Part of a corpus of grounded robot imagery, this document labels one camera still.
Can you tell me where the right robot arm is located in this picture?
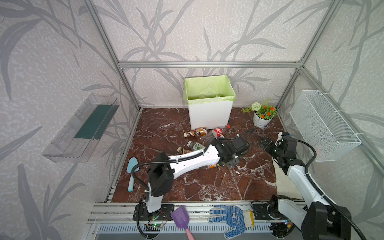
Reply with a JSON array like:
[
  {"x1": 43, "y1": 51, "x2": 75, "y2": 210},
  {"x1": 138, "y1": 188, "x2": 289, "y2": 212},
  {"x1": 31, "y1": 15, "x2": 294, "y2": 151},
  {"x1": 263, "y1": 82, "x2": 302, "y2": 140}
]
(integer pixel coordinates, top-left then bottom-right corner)
[{"x1": 259, "y1": 132, "x2": 366, "y2": 240}]

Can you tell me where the green circuit board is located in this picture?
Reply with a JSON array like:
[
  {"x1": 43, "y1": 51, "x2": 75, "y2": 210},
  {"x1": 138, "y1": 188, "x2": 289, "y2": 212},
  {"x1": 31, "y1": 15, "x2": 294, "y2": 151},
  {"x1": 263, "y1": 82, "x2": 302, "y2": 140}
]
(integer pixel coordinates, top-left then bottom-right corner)
[{"x1": 145, "y1": 222, "x2": 167, "y2": 232}]

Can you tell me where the green bin liner bag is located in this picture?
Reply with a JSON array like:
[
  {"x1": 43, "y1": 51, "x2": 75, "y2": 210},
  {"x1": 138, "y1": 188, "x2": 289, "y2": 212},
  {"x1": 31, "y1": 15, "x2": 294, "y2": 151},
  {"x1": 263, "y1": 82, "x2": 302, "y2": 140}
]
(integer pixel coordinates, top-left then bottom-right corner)
[{"x1": 183, "y1": 75, "x2": 237, "y2": 105}]

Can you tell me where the cream rubber glove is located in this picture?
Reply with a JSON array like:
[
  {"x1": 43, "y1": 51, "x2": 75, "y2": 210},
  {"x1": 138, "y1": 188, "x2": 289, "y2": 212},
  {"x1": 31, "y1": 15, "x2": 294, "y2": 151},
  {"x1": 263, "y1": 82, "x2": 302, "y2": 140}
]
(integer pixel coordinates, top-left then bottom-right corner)
[{"x1": 273, "y1": 162, "x2": 303, "y2": 200}]

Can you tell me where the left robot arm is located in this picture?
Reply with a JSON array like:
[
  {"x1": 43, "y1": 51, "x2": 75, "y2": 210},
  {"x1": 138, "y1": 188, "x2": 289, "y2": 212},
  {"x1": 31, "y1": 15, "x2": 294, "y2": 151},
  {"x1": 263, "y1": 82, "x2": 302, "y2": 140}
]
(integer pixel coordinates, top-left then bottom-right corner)
[{"x1": 131, "y1": 128, "x2": 255, "y2": 215}]

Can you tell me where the clear acrylic wall shelf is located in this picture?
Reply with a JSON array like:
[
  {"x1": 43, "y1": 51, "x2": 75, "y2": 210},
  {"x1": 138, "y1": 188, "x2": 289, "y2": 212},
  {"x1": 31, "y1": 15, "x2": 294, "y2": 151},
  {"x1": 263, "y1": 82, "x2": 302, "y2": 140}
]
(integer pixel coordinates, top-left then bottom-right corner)
[{"x1": 42, "y1": 94, "x2": 120, "y2": 163}]

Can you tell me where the white wire mesh basket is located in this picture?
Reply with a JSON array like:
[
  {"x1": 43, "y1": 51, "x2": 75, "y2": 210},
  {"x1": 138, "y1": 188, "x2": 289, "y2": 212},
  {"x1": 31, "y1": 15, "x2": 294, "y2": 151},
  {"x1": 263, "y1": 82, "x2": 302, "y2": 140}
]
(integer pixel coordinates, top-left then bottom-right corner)
[{"x1": 290, "y1": 90, "x2": 362, "y2": 162}]

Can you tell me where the purple plastic scoop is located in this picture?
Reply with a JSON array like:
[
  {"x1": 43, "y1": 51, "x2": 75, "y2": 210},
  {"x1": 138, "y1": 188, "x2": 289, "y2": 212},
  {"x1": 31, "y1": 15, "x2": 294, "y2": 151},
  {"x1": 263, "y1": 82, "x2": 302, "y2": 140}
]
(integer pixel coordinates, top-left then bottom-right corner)
[{"x1": 171, "y1": 206, "x2": 195, "y2": 240}]

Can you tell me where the lime label tea bottle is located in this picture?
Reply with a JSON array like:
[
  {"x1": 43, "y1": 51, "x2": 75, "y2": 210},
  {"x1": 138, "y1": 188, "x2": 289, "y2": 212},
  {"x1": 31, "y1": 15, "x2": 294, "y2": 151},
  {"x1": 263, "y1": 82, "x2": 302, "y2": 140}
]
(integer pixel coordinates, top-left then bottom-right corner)
[{"x1": 187, "y1": 141, "x2": 205, "y2": 151}]

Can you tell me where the teal plastic spatula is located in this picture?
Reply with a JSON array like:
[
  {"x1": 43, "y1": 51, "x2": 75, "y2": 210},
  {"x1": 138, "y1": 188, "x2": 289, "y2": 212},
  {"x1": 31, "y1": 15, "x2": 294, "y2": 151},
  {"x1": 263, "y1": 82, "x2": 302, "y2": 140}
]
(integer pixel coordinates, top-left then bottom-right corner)
[{"x1": 127, "y1": 157, "x2": 138, "y2": 192}]

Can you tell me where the blue dotted work glove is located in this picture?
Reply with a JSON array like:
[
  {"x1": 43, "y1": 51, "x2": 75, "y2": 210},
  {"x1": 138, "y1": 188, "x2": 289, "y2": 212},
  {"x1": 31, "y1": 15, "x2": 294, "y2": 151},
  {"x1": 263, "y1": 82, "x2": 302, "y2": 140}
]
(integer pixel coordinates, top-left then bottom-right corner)
[{"x1": 208, "y1": 205, "x2": 255, "y2": 240}]

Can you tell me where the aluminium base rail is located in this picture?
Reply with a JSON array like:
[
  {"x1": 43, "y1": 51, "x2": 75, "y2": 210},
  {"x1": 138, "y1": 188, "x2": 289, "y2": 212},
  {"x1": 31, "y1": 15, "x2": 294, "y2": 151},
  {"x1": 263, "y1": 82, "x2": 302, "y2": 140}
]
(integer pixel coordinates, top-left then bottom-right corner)
[{"x1": 86, "y1": 200, "x2": 316, "y2": 224}]

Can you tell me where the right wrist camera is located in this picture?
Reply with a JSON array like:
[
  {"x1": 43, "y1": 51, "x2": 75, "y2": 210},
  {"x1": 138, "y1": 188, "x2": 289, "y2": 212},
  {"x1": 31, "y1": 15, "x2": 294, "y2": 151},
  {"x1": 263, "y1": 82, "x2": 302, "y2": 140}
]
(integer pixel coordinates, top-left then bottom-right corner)
[{"x1": 276, "y1": 132, "x2": 291, "y2": 143}]

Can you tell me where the brown gold coffee bottle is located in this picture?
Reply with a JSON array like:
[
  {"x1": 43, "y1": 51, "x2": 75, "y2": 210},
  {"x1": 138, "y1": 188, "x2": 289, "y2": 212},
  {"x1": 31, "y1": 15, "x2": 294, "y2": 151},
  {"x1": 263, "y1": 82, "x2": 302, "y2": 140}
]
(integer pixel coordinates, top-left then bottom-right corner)
[{"x1": 184, "y1": 128, "x2": 208, "y2": 138}]

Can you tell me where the white pot flower plant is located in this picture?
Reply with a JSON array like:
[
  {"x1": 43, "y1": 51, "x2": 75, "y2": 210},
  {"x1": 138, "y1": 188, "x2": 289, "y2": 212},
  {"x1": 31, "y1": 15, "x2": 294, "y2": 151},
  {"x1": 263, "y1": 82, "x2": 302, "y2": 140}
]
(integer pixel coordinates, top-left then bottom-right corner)
[{"x1": 242, "y1": 102, "x2": 278, "y2": 128}]

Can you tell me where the red label cola bottle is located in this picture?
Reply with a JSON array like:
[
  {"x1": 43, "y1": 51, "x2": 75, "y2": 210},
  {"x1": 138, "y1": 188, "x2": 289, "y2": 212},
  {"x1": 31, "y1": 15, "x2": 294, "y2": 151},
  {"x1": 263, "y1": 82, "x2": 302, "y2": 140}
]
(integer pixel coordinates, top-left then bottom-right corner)
[{"x1": 200, "y1": 125, "x2": 231, "y2": 143}]

